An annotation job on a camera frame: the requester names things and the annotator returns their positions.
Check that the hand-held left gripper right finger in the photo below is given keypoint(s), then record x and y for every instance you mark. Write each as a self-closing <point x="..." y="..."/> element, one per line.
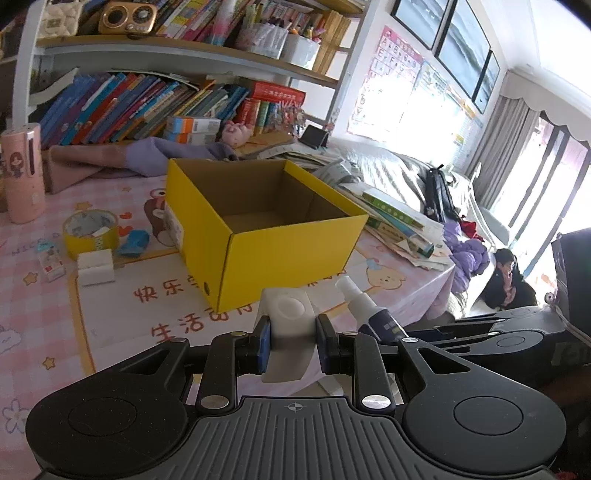
<point x="324" y="344"/>

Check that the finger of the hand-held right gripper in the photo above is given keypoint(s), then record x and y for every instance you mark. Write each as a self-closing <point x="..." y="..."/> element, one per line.
<point x="508" y="318"/>
<point x="461" y="339"/>

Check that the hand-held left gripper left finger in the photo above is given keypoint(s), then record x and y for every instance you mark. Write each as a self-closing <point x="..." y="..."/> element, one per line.
<point x="264" y="342"/>

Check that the white plastic block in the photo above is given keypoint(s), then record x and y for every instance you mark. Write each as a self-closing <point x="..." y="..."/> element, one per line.
<point x="288" y="318"/>

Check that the white spray bottle dark label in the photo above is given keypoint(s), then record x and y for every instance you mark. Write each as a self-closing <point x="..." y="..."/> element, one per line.
<point x="369" y="314"/>

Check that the yellow cardboard box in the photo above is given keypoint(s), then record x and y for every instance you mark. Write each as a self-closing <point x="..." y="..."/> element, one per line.
<point x="277" y="263"/>

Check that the blue glove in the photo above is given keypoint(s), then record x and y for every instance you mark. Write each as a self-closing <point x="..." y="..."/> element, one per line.
<point x="134" y="242"/>

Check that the purple clothing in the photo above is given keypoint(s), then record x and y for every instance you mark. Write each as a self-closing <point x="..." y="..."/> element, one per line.
<point x="468" y="256"/>

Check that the pile of books and papers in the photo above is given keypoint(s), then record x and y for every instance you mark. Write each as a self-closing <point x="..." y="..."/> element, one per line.
<point x="397" y="217"/>

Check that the black backpack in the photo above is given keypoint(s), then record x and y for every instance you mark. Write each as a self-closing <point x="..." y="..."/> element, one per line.
<point x="438" y="194"/>

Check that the grey curtain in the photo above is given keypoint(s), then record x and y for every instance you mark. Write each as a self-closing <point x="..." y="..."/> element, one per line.
<point x="503" y="138"/>

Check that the grey covered sofa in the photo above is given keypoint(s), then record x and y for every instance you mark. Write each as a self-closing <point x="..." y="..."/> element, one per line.
<point x="388" y="166"/>

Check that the small black stand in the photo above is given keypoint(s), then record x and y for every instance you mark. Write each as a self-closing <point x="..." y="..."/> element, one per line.
<point x="314" y="136"/>

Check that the pink pig plush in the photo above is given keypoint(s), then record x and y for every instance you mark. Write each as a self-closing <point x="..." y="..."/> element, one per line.
<point x="236" y="134"/>

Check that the yellow tape roll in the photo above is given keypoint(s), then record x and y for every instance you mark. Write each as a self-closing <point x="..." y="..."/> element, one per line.
<point x="76" y="244"/>

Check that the orange white blue carton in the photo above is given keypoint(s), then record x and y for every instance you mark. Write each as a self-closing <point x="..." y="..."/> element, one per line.
<point x="194" y="124"/>
<point x="187" y="138"/>

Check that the pink checked tablecloth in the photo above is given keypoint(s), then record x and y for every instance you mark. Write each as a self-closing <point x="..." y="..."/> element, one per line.
<point x="46" y="332"/>

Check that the purple cloth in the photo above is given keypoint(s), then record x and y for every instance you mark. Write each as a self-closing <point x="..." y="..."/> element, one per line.
<point x="157" y="152"/>

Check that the small white red card box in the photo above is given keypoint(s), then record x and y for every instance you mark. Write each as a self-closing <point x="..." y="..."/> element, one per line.
<point x="51" y="268"/>

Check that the row of slim upright books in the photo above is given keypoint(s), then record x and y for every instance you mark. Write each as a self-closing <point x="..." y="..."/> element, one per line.
<point x="258" y="115"/>

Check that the red thick book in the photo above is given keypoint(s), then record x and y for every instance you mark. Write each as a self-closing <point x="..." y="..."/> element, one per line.
<point x="279" y="92"/>

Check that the pink cloth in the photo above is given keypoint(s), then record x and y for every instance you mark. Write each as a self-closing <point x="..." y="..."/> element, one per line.
<point x="74" y="161"/>

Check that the pink alphabet poster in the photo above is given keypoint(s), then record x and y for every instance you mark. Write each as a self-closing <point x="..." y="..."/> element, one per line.
<point x="388" y="78"/>

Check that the row of colourful books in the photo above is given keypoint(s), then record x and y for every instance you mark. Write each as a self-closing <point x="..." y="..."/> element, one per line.
<point x="115" y="106"/>

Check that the pink cartoon humidifier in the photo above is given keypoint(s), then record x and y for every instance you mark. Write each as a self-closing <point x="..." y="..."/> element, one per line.
<point x="21" y="184"/>

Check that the white pen holder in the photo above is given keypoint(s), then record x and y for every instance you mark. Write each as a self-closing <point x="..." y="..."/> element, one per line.
<point x="300" y="50"/>

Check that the white bookshelf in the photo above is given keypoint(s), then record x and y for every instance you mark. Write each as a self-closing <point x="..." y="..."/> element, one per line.
<point x="184" y="53"/>

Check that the row of yellow books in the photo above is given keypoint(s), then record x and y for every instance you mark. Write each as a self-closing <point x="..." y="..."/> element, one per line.
<point x="334" y="41"/>

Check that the pink patterned pen holder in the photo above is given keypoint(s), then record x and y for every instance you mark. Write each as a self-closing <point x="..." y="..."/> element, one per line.
<point x="261" y="39"/>

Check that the row of shelf books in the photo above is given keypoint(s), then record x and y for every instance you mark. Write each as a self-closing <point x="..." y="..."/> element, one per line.
<point x="198" y="18"/>

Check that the gold retro radio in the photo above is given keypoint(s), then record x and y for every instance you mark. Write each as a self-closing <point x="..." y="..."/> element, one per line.
<point x="127" y="18"/>

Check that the white quilted bag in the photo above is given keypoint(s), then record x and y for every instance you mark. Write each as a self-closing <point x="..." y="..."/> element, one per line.
<point x="60" y="21"/>

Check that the colourful wall chart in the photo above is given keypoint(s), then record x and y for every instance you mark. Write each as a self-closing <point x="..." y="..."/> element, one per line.
<point x="443" y="110"/>

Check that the small black picture frame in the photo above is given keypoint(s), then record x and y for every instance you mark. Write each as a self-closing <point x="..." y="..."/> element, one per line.
<point x="487" y="83"/>

